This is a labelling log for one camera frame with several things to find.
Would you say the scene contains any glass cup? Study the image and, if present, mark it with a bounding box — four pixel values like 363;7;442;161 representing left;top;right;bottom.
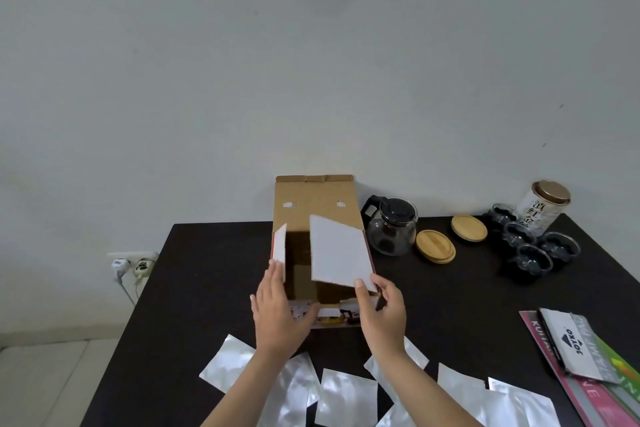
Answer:
499;221;539;250
507;243;555;278
482;202;523;230
537;231;582;262

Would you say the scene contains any person's left forearm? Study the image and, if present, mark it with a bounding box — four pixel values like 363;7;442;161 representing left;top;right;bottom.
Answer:
199;346;301;427

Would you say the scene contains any green packet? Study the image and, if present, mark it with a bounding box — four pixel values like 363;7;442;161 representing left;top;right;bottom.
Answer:
589;336;640;395

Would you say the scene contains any white wall socket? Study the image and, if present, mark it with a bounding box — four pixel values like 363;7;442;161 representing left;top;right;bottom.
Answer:
106;251;160;270

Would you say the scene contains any glass teapot black lid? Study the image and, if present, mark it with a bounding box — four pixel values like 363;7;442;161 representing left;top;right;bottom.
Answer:
361;195;419;258

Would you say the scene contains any pink packet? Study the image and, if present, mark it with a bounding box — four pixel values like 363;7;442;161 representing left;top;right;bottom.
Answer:
519;310;640;427

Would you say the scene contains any red cardboard tea set box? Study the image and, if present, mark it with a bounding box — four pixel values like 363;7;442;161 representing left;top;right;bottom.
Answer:
271;173;381;330

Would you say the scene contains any person's right hand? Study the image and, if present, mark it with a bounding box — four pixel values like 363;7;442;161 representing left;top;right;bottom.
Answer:
353;274;409;362

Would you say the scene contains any person's left hand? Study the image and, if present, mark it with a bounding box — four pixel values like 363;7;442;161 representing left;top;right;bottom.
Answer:
249;259;321;360

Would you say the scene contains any white packet black logo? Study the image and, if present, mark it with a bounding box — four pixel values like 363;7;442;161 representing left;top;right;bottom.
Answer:
537;308;621;384

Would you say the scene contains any white tea tin gold lid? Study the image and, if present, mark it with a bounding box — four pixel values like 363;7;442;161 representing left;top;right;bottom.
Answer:
515;179;572;238

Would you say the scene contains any white power plug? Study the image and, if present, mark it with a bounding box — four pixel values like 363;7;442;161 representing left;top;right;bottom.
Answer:
111;258;139;308

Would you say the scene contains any bamboo coaster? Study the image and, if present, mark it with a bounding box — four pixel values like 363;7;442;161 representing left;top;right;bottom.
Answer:
415;229;457;266
449;213;489;244

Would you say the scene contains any group of silver foil pouches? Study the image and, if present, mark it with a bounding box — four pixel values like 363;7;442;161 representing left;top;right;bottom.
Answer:
199;334;562;427

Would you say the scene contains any dark wooden table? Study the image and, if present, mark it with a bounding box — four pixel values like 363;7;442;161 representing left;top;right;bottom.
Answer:
79;213;640;427

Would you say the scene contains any person's right forearm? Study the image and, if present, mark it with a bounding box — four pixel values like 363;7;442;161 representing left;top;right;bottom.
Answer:
369;351;483;427

